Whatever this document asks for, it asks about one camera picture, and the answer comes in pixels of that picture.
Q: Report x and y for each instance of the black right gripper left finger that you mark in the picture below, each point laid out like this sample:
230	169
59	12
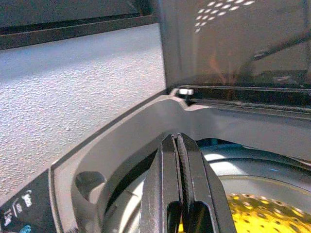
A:
155	184

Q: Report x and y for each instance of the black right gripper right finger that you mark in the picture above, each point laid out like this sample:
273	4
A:
201	184

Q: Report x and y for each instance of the grey top-load washing machine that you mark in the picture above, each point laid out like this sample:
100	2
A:
136	126

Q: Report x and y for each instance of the dark glass washer lid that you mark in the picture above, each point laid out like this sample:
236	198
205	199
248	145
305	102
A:
233	43

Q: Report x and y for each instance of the black window frame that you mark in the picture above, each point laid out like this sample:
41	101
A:
73	26

